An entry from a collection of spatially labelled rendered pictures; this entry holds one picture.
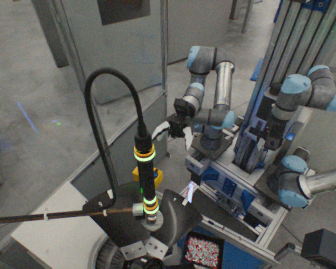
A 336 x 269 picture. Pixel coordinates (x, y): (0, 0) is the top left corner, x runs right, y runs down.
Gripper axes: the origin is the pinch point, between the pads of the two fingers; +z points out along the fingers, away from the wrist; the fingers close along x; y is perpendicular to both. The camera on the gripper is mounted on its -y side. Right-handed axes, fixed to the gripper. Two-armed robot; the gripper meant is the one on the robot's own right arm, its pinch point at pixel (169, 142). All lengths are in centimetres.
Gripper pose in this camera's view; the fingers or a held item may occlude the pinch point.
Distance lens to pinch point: 67.8
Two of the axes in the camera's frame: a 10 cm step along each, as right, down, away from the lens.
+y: 0.0, 7.0, 7.1
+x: -9.4, -2.4, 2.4
